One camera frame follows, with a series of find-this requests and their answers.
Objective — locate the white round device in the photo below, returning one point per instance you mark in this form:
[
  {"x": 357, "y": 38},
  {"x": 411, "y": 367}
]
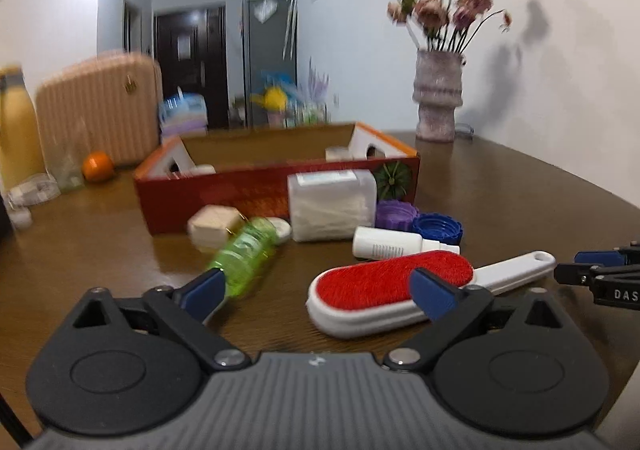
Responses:
[{"x": 284, "y": 230}]

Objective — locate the textured ceramic vase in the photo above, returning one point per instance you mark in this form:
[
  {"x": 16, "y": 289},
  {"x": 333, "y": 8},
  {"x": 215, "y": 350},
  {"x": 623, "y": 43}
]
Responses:
[{"x": 437, "y": 95}]

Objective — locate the white squeeze bottle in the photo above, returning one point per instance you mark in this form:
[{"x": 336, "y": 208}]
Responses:
[{"x": 385, "y": 242}]

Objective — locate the green transparent bottle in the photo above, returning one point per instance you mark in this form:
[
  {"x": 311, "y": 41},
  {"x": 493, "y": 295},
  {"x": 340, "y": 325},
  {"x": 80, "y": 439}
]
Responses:
[{"x": 247, "y": 250}]

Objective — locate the yellow blue plastic toy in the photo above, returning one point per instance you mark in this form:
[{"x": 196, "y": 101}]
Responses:
[{"x": 272, "y": 97}]

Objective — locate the dark wooden door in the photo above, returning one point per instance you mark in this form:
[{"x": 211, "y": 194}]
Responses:
[{"x": 190, "y": 65}]

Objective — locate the grey refrigerator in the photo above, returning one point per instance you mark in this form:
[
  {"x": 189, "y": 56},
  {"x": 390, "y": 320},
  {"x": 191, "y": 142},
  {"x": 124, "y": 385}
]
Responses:
[{"x": 270, "y": 60}]

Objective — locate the clear drinking glass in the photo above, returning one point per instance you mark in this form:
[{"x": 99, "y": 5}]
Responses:
[{"x": 67, "y": 175}]

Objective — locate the purple ribbed cap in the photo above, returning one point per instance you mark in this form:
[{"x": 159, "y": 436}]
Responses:
[{"x": 395, "y": 215}]

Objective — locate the blue purple tissue pack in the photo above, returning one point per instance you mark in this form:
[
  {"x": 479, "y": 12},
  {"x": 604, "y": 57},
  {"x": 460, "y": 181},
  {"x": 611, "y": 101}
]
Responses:
[{"x": 182, "y": 112}]

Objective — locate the clear cotton swab box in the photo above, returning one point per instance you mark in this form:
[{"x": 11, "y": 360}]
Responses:
[{"x": 330, "y": 205}]

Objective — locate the beige small box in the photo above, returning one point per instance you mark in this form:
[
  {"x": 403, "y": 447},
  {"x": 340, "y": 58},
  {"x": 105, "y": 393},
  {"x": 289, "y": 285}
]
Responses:
[{"x": 212, "y": 225}]

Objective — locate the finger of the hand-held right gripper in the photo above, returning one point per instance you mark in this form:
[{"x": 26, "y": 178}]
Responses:
[
  {"x": 575, "y": 273},
  {"x": 597, "y": 257}
]

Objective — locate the yellow thermos bottle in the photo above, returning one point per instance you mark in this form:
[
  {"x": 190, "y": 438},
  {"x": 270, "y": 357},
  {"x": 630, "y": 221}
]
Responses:
[{"x": 17, "y": 130}]

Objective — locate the red cardboard box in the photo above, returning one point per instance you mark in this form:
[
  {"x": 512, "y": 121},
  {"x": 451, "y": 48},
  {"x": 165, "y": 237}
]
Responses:
[{"x": 260, "y": 190}]

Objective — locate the orange fruit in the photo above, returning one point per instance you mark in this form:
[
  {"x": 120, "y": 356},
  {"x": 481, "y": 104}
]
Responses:
[{"x": 96, "y": 166}]

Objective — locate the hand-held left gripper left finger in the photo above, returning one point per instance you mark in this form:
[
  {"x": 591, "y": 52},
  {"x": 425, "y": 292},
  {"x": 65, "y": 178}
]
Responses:
[{"x": 206, "y": 291}]

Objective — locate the blue ribbed cap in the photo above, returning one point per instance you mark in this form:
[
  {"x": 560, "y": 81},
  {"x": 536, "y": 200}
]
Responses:
[{"x": 440, "y": 227}]

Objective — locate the pink ribbed suitcase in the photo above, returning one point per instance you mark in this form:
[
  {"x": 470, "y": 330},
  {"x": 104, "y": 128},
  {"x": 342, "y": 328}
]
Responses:
[{"x": 100, "y": 105}]

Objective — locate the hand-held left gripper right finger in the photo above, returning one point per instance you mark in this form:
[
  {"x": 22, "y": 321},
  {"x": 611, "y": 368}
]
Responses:
[{"x": 434, "y": 294}]

